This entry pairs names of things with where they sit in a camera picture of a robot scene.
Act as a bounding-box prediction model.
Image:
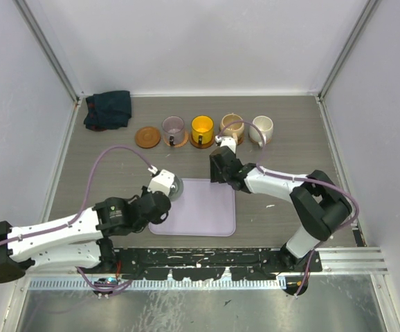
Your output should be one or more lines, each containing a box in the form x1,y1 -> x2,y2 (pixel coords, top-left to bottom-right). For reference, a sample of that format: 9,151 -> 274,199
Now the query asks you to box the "purple cable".
0,145 -> 159,297
217,120 -> 361,297

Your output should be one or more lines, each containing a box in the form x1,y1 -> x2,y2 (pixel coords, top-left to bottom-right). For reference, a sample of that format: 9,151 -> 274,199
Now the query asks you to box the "white slotted cable duct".
27,277 -> 287,291

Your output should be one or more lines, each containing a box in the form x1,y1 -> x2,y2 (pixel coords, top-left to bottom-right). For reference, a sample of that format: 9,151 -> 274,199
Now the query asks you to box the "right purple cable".
217,120 -> 361,297

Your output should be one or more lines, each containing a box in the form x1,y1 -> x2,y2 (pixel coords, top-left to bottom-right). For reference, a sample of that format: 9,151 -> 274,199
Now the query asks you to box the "aluminium front rail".
23,246 -> 387,273

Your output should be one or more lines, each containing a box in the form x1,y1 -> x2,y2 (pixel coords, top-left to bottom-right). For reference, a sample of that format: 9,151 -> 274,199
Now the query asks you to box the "dark brown wooden coaster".
189,135 -> 215,149

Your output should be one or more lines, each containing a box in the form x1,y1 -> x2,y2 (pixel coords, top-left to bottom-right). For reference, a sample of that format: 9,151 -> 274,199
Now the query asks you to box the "purple glass mug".
162,116 -> 185,144

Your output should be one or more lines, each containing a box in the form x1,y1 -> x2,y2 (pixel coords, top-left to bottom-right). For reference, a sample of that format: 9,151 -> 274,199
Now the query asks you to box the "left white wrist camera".
147,166 -> 175,196

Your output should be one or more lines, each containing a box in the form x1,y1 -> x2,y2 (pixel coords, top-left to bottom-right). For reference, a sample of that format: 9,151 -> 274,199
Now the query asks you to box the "lavender plastic tray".
149,178 -> 236,237

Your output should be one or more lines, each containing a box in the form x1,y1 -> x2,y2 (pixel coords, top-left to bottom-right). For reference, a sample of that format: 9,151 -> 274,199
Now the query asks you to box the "grey ceramic mug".
168,176 -> 183,201

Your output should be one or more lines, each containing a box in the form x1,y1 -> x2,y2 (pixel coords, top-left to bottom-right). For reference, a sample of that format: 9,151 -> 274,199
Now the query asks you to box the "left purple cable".
0,145 -> 159,297

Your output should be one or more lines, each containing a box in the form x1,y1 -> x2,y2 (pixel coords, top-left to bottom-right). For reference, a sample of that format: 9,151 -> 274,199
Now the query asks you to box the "dark blue folded cloth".
84,91 -> 132,131

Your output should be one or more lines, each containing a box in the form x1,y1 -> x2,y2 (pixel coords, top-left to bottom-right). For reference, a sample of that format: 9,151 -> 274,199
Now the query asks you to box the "beige ceramic mug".
219,113 -> 244,138

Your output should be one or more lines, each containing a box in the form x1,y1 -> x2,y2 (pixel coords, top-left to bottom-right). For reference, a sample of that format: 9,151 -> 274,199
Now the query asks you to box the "yellow mug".
191,116 -> 215,145

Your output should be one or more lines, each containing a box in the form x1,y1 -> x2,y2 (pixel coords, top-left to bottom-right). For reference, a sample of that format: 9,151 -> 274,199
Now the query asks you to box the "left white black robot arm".
0,187 -> 172,284

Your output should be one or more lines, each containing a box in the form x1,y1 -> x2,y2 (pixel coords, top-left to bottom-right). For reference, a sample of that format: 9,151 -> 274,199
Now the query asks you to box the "brown wooden round coaster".
218,134 -> 246,146

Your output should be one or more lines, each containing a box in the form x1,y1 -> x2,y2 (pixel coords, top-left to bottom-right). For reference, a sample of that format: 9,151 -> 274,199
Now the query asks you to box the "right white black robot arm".
210,146 -> 353,273

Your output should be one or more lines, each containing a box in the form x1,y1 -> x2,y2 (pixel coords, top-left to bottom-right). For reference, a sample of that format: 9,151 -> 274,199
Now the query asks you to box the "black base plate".
82,248 -> 307,281

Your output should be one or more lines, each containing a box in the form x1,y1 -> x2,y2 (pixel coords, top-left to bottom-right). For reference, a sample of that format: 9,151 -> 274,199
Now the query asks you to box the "white ceramic mug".
248,116 -> 274,147

